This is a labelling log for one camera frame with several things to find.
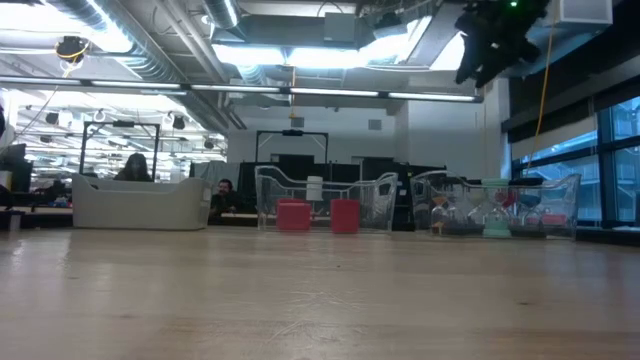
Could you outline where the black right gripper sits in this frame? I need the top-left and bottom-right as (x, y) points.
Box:
(453, 9), (543, 90)

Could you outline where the white sand black hourglass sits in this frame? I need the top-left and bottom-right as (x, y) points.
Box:
(468, 188), (490, 237)

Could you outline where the blue sand black hourglass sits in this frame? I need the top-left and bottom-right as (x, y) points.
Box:
(508, 176), (547, 240)

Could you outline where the orange sand hourglass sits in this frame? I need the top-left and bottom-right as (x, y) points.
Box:
(429, 194), (450, 237)

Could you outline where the mint green hourglass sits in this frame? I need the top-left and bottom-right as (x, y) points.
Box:
(481, 177), (514, 239)

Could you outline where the purple sand hourglass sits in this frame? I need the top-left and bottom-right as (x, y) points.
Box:
(442, 182), (475, 237)

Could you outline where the red plastic block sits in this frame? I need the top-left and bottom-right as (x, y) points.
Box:
(275, 201), (313, 233)
(329, 198), (362, 235)

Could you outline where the dark office desk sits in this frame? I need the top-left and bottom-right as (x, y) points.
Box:
(0, 203), (75, 232)

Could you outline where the white ceiling air unit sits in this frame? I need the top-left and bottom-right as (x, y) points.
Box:
(558, 0), (614, 27)

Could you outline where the long ceiling light bar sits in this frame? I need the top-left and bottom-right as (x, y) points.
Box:
(0, 74), (484, 103)

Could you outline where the clear plastic bin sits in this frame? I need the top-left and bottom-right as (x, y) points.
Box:
(409, 169), (583, 242)
(253, 164), (400, 235)

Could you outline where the white cylinder canister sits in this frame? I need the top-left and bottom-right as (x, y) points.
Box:
(305, 175), (325, 203)

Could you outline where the person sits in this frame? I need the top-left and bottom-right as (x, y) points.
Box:
(208, 178), (245, 217)
(113, 152), (154, 183)

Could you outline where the grey plastic bin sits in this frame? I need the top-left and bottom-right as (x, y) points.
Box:
(71, 172), (213, 232)

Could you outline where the black monitor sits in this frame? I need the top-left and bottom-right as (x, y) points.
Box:
(0, 143), (34, 194)

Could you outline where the yellow hanging cable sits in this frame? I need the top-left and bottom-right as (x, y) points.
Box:
(528, 19), (557, 169)

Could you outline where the black gantry frame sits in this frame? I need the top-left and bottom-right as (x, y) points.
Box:
(78, 120), (162, 176)
(255, 129), (330, 165)

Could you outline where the yellow cable reel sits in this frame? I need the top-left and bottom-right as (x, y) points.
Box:
(53, 34), (92, 65)

